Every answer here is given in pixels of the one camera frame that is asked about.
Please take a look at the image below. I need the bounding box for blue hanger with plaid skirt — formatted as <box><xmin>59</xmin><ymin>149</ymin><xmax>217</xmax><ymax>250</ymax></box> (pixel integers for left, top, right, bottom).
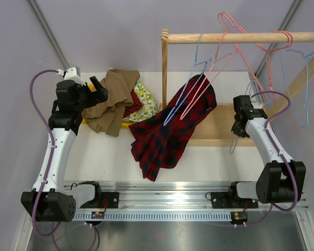
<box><xmin>162</xmin><ymin>32</ymin><xmax>212</xmax><ymax>127</ymax></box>

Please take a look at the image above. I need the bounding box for yellow plastic tray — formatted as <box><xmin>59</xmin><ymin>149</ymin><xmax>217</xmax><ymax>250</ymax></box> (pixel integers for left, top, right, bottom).
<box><xmin>82</xmin><ymin>80</ymin><xmax>135</xmax><ymax>136</ymax></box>

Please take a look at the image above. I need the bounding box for tan brown skirt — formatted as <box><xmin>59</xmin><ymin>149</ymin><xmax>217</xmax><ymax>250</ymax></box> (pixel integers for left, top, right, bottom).
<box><xmin>82</xmin><ymin>69</ymin><xmax>140</xmax><ymax>137</ymax></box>

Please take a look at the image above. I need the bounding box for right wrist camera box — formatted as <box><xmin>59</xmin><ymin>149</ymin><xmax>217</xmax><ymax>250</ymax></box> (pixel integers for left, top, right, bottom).
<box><xmin>251</xmin><ymin>101</ymin><xmax>263</xmax><ymax>109</ymax></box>

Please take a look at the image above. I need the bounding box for wooden rack left post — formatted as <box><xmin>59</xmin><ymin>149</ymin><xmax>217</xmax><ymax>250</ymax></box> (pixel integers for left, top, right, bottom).
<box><xmin>161</xmin><ymin>29</ymin><xmax>169</xmax><ymax>109</ymax></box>

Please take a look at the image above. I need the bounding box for red white polka-dot skirt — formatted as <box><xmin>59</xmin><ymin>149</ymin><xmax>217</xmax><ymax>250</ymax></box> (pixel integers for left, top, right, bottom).
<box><xmin>123</xmin><ymin>90</ymin><xmax>143</xmax><ymax>118</ymax></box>

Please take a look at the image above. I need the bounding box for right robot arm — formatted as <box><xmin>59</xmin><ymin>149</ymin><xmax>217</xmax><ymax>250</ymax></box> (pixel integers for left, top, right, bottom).
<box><xmin>210</xmin><ymin>95</ymin><xmax>306</xmax><ymax>212</ymax></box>

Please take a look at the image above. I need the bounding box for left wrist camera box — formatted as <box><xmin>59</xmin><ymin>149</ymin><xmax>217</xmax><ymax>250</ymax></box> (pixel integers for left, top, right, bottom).
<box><xmin>57</xmin><ymin>66</ymin><xmax>85</xmax><ymax>86</ymax></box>

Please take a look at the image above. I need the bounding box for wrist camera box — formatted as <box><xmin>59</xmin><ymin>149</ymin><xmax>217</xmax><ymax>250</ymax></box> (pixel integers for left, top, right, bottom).
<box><xmin>251</xmin><ymin>101</ymin><xmax>263</xmax><ymax>109</ymax></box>
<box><xmin>57</xmin><ymin>66</ymin><xmax>85</xmax><ymax>86</ymax></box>

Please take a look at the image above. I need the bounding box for wooden rack rod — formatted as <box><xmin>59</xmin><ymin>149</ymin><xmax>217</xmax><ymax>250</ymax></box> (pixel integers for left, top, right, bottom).
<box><xmin>167</xmin><ymin>31</ymin><xmax>314</xmax><ymax>44</ymax></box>

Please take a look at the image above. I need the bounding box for pink hanger with lemon skirt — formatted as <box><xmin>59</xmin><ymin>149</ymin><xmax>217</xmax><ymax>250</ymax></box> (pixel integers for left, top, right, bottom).
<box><xmin>180</xmin><ymin>12</ymin><xmax>277</xmax><ymax>121</ymax></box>

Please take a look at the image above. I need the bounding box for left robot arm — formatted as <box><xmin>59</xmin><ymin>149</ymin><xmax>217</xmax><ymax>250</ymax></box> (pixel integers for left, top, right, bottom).
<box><xmin>20</xmin><ymin>76</ymin><xmax>108</xmax><ymax>223</ymax></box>

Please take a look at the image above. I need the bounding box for red black plaid skirt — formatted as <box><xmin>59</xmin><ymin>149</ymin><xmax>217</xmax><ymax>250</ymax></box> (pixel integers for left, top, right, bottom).
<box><xmin>129</xmin><ymin>74</ymin><xmax>217</xmax><ymax>181</ymax></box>

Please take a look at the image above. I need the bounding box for lemon print skirt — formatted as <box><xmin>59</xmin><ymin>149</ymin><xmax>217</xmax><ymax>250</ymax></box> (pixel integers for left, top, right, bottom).
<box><xmin>122</xmin><ymin>81</ymin><xmax>158</xmax><ymax>122</ymax></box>

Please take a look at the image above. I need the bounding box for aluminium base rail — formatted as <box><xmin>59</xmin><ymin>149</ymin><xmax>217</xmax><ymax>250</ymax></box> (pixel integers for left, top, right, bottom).
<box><xmin>25</xmin><ymin>182</ymin><xmax>311</xmax><ymax>223</ymax></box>

